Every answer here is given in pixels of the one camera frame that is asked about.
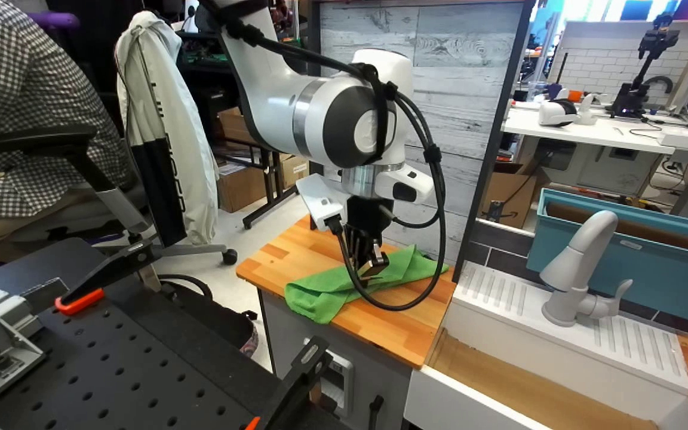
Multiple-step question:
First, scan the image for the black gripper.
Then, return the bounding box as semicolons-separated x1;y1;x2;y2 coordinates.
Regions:
345;196;393;269

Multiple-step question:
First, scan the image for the green towel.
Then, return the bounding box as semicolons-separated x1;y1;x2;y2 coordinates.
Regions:
283;245;437;324

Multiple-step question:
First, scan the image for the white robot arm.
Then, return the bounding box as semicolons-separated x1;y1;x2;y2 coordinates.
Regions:
196;0;431;274

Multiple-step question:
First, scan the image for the wooden counter cabinet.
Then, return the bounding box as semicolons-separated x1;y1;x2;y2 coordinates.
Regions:
235;217;454;430

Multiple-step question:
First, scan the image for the cardboard box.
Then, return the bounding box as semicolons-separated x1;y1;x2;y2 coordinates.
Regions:
216;162;264;211

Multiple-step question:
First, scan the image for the white work table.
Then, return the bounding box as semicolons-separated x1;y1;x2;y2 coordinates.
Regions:
501;103;688;196

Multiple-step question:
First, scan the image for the grey toy faucet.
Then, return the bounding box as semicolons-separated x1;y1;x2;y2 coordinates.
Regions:
540;210;632;326

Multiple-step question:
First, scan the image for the black office chair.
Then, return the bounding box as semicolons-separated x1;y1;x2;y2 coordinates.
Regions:
0;125;235;287

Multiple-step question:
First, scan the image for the grey wood backdrop panel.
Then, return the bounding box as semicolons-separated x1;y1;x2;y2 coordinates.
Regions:
313;0;535;274

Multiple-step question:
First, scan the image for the white jacket on chair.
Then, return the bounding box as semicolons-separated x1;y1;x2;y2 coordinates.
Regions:
111;8;220;245

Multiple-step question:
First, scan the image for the white toy sink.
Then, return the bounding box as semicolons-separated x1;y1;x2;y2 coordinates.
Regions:
400;259;688;430

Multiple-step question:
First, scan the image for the teal storage bin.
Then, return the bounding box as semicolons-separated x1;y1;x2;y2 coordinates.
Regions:
528;188;688;320

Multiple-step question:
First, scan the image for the person in checkered shirt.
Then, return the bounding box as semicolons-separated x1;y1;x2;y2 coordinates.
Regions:
0;0;132;243

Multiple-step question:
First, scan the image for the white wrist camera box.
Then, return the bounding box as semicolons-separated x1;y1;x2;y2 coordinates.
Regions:
293;162;437;233

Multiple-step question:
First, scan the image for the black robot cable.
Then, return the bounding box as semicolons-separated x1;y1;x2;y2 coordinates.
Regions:
221;14;449;312

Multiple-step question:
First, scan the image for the orange handled clamp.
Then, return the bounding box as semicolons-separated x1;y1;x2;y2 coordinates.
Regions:
52;243;160;315

